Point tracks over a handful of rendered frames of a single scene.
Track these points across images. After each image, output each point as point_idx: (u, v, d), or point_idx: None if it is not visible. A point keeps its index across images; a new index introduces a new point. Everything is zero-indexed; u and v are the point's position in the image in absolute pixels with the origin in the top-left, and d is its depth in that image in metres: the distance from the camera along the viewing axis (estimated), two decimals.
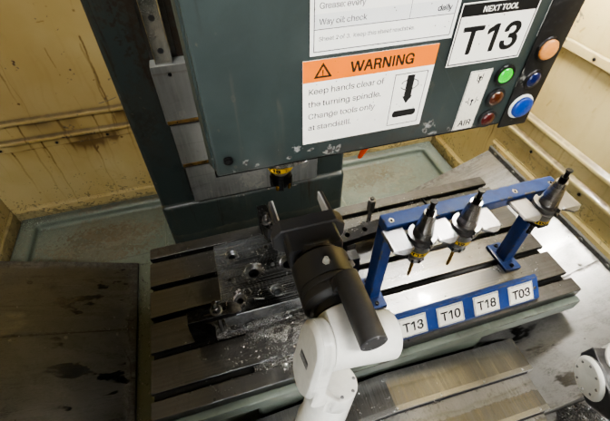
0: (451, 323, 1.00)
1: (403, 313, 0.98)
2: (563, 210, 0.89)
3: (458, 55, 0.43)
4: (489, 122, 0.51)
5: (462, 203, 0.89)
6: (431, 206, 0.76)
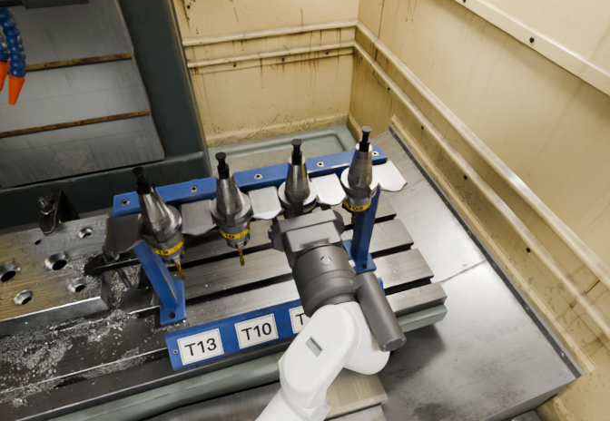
0: (258, 343, 0.75)
1: (188, 330, 0.73)
2: (379, 189, 0.64)
3: None
4: None
5: (239, 180, 0.64)
6: (137, 179, 0.51)
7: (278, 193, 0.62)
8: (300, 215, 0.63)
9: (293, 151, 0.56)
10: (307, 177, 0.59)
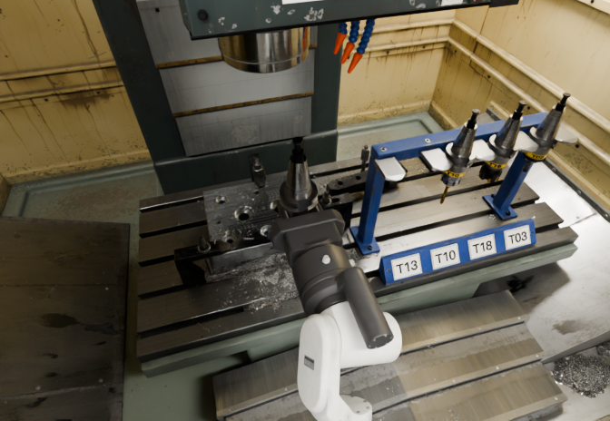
0: (446, 266, 0.98)
1: (397, 254, 0.95)
2: (560, 141, 0.87)
3: None
4: None
5: (457, 134, 0.86)
6: (295, 148, 0.55)
7: (489, 143, 0.85)
8: (505, 160, 0.85)
9: (516, 110, 0.79)
10: (519, 130, 0.81)
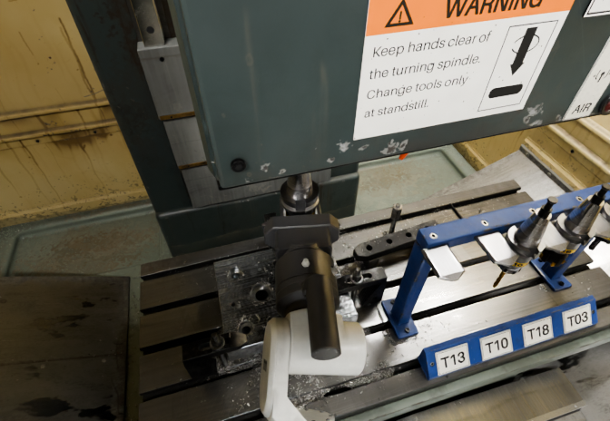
0: (496, 356, 0.84)
1: (441, 345, 0.82)
2: None
3: None
4: None
5: (518, 214, 0.73)
6: None
7: (559, 227, 0.71)
8: (576, 246, 0.71)
9: (598, 193, 0.65)
10: (597, 214, 0.68)
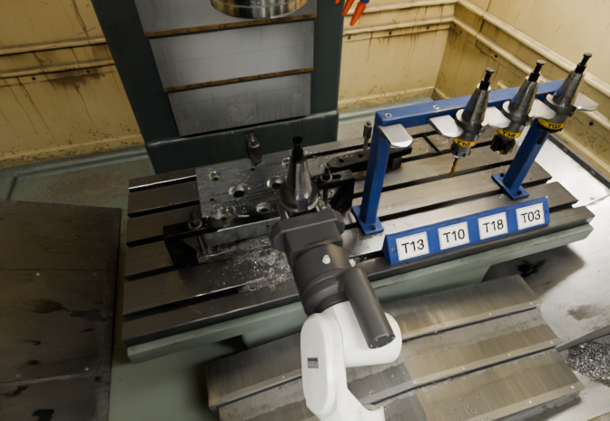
0: (454, 246, 0.92)
1: (402, 232, 0.89)
2: (578, 109, 0.80)
3: None
4: None
5: (467, 101, 0.80)
6: (295, 148, 0.55)
7: (503, 111, 0.78)
8: (519, 128, 0.79)
9: (534, 71, 0.72)
10: (536, 93, 0.75)
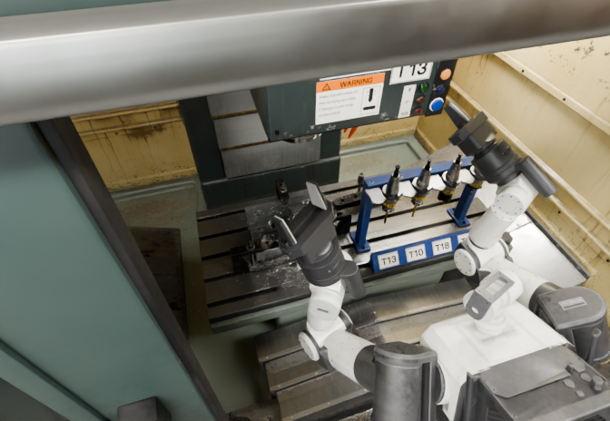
0: (416, 259, 1.41)
1: (382, 251, 1.38)
2: None
3: (396, 78, 0.83)
4: (418, 112, 0.92)
5: (420, 171, 1.29)
6: (396, 170, 1.17)
7: (442, 178, 1.28)
8: (452, 189, 1.28)
9: (457, 158, 1.22)
10: (460, 170, 1.24)
